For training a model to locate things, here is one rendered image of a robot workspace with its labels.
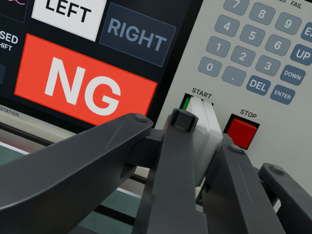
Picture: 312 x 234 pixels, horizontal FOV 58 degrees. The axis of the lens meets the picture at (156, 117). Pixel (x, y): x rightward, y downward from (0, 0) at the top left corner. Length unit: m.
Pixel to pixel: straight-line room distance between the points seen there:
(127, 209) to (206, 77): 0.11
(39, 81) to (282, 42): 0.18
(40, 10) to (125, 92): 0.09
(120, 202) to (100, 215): 0.02
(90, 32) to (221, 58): 0.10
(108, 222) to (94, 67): 0.12
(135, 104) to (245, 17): 0.10
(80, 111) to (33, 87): 0.04
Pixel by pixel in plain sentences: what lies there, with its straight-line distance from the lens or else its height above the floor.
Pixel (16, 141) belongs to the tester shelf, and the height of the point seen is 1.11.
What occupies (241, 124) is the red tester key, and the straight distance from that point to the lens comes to 0.22.
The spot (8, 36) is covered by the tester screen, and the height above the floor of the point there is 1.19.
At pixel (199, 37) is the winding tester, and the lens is 0.21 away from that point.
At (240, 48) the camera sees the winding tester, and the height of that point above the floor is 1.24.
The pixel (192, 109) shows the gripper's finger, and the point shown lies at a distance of 0.16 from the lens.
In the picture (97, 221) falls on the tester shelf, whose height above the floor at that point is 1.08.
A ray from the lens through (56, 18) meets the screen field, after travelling 0.23.
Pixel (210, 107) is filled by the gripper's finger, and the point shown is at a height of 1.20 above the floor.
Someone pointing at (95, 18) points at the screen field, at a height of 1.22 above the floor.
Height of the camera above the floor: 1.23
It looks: 17 degrees down
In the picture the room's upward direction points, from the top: 21 degrees clockwise
